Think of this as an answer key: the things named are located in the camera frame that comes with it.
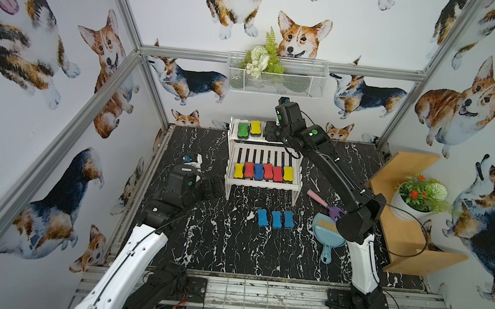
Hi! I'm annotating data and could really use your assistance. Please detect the light blue eraser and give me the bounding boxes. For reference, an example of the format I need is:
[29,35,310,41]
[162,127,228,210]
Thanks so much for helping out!
[283,211,295,229]
[272,211,282,229]
[257,209,269,227]

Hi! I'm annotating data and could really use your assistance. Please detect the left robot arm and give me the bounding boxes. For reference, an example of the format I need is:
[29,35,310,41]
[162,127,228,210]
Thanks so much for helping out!
[74,163,225,309]

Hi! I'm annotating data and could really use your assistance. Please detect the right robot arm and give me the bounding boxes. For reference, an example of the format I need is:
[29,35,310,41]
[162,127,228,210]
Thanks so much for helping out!
[275,97,386,309]

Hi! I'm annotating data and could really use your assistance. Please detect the yellow eraser upper shelf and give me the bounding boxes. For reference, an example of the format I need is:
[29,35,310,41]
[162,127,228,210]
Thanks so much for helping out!
[249,120,262,137]

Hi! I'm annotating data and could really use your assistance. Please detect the dark green eraser upper shelf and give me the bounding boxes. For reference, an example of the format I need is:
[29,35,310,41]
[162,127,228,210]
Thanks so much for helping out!
[237,122,250,140]

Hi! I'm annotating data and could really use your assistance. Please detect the white wooden two-tier shelf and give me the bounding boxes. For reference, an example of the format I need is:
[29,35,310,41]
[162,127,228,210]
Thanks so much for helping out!
[224,118,302,205]

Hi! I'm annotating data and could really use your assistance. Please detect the blue eraser lower shelf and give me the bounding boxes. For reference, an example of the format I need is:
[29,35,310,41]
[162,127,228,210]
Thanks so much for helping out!
[253,163,264,181]

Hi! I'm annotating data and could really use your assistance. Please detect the yellow eraser lower left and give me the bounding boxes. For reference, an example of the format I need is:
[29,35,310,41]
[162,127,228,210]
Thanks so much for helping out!
[233,163,244,179]

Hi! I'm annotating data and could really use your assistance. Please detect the yellow eraser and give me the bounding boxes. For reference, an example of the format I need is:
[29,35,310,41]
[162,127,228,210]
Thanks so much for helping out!
[233,163,244,179]
[283,166,294,183]

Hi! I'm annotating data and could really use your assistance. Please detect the red eraser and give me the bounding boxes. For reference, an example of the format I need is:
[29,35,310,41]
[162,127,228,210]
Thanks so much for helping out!
[263,164,274,181]
[272,166,284,183]
[243,162,255,179]

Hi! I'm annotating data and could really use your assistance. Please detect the yellow eraser lower right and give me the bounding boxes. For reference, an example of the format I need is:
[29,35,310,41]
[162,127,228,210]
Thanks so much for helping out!
[283,166,294,183]

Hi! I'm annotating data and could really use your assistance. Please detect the artificial fern and white flowers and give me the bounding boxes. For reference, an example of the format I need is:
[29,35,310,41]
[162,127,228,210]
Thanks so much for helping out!
[239,28,285,79]

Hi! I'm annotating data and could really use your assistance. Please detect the teal dustpan with brush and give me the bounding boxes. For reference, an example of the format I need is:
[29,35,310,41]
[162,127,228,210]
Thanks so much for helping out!
[312,213,346,264]

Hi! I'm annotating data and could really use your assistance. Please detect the white pot red flowers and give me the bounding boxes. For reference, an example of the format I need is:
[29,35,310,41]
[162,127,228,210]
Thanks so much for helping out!
[389,172,452,222]

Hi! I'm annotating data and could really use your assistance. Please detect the wooden corner stand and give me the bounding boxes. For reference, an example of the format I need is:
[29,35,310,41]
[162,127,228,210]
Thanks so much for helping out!
[369,152,468,277]

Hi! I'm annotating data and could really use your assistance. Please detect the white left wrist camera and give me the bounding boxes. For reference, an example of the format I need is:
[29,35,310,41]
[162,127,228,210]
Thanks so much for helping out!
[183,153,203,171]

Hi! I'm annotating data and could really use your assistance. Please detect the white wire wall basket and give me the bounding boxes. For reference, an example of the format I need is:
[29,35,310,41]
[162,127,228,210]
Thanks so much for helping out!
[227,52,329,99]

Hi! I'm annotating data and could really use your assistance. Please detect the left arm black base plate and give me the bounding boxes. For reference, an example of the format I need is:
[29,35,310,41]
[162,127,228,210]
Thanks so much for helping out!
[162,276,209,305]

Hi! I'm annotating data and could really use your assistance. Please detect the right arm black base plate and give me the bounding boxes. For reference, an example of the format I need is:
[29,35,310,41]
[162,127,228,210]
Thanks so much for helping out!
[325,288,389,309]

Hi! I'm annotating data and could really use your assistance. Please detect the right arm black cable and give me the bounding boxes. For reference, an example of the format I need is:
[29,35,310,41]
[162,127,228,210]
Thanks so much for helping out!
[348,190,433,309]

